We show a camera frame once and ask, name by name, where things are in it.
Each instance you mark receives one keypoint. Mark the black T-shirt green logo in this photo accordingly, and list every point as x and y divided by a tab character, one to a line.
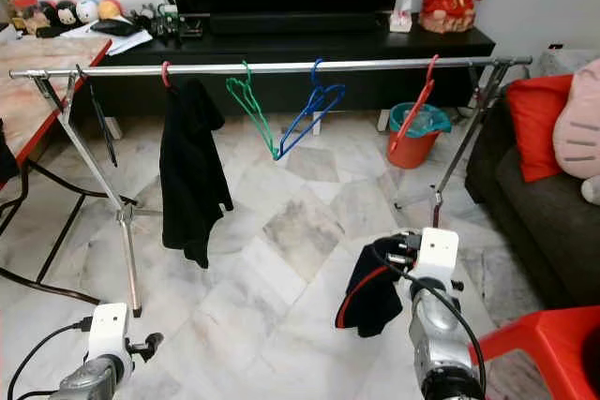
370	292
192	175

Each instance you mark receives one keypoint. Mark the black soundbar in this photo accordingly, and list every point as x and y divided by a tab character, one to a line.
295	23

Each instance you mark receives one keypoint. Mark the black pouch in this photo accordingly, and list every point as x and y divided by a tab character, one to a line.
114	28

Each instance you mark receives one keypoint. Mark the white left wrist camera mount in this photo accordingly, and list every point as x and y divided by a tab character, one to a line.
110	333

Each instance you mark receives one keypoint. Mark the black garment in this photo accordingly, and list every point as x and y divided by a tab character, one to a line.
7	166

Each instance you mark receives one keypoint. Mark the clear jar red lid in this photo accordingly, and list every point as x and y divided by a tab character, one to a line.
25	16

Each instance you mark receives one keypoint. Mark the dark sofa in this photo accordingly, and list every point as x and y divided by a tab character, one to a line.
544	231

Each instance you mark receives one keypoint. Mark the green plastic hanger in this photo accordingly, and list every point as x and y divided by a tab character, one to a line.
253	108

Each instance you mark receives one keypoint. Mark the small black box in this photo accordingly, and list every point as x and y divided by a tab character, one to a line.
192	32

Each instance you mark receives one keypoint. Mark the teal bin liner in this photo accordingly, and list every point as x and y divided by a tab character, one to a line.
431	119

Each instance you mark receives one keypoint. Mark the black round toy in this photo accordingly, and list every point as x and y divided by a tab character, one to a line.
47	16
66	14

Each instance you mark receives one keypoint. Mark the green circuit board gadget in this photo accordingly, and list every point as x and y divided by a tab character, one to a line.
165	22

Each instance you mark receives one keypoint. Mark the black television console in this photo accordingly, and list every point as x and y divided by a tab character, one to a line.
309	86

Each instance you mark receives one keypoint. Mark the red plastic stool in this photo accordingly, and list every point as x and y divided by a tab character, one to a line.
534	334

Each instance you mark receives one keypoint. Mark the orange round toy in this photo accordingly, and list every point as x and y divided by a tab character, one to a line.
110	9

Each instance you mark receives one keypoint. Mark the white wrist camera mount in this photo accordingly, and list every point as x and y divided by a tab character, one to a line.
439	252
110	333

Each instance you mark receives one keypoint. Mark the red plastic hanger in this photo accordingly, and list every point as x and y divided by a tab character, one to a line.
166	74
414	110

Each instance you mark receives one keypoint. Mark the white paper sheets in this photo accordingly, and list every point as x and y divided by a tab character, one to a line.
131	44

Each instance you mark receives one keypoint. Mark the silver clothes rack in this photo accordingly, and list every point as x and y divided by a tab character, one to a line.
291	67

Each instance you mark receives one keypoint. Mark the pink plush cat cushion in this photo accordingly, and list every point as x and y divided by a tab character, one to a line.
581	128

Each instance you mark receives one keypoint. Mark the blue plastic hanger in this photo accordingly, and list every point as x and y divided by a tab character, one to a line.
314	110

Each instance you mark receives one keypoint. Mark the marble top table red edge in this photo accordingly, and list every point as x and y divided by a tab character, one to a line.
37	91

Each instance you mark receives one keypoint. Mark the white round toy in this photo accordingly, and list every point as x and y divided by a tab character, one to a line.
87	11

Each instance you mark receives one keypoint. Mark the red sofa cushion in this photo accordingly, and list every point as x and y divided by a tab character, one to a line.
534	124

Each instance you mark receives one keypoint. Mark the white tissue pack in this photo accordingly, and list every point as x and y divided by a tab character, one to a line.
400	18

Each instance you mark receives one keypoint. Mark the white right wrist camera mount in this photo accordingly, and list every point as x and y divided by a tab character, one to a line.
439	252

